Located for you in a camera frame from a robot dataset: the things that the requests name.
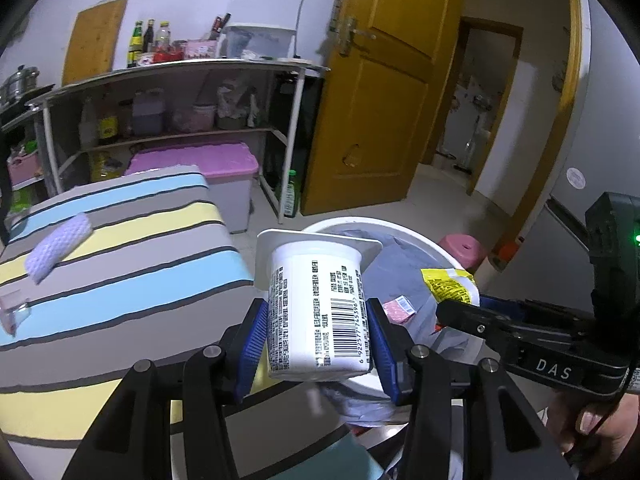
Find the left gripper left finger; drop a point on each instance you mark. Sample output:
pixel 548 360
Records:
pixel 248 344

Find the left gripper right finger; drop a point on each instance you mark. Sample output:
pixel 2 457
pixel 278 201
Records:
pixel 389 344

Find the white yogurt cup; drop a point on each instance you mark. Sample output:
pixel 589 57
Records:
pixel 317 321

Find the yellow snack wrapper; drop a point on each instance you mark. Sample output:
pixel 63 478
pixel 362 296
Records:
pixel 453 284

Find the white foam net sleeve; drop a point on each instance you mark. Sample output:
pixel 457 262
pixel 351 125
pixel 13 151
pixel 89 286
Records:
pixel 56 246

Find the strawberry milk carton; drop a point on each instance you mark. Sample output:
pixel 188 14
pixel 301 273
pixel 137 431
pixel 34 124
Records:
pixel 398 310

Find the white trash bin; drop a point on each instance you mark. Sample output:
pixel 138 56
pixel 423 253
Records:
pixel 400 259

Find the metal kitchen shelf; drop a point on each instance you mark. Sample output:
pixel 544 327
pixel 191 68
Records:
pixel 222 100

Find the right hand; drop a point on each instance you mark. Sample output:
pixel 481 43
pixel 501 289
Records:
pixel 615 447

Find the grey bin liner bag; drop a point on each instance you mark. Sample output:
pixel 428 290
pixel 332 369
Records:
pixel 400 279

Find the striped tablecloth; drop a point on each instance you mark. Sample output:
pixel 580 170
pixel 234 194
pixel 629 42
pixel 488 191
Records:
pixel 158 278

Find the pink plastic stool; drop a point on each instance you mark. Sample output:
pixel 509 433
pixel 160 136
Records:
pixel 467 250

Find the green plastic bottle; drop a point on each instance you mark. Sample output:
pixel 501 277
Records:
pixel 291 198

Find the pink lid storage box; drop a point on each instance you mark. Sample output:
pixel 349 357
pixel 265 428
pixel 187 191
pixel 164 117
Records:
pixel 229 170

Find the purple plastic jug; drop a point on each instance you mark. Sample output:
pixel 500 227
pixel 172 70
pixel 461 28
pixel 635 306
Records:
pixel 148 110

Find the pink plastic basket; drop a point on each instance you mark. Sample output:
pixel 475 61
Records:
pixel 24 168

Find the clear plastic storage box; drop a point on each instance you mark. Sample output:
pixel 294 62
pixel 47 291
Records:
pixel 256 41

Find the yellow wooden door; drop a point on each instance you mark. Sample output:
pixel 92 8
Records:
pixel 388 68

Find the green sauce bottle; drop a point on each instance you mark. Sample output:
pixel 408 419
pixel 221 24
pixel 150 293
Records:
pixel 135 45

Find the clear condiment bottle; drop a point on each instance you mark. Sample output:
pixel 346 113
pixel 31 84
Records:
pixel 162 38

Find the dark soy sauce bottle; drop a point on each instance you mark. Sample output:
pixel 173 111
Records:
pixel 148 37

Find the wooden cutting board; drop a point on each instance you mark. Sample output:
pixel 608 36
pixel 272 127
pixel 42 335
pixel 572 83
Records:
pixel 91 49

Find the steel cooking pot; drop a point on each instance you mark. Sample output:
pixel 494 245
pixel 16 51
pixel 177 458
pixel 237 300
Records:
pixel 23 80

